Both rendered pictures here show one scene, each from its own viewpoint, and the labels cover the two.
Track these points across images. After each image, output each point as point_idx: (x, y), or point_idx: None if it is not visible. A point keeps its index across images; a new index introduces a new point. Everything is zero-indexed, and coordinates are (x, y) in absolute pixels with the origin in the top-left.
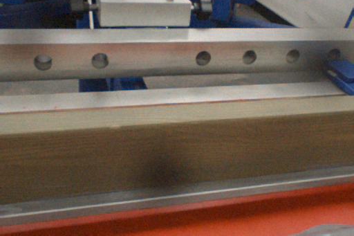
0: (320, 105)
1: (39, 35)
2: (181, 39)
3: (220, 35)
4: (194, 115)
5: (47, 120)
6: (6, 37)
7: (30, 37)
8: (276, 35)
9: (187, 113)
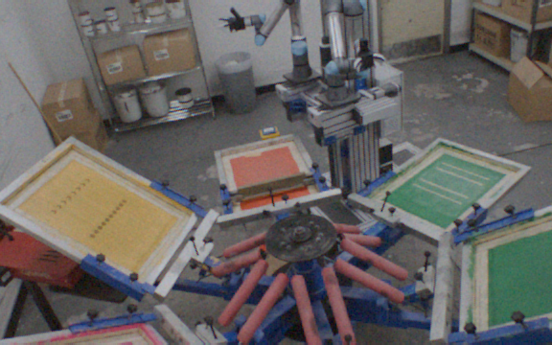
0: (253, 183)
1: (304, 198)
2: None
3: (262, 208)
4: (273, 178)
5: (292, 174)
6: (310, 196)
7: (306, 197)
8: (246, 212)
9: (274, 178)
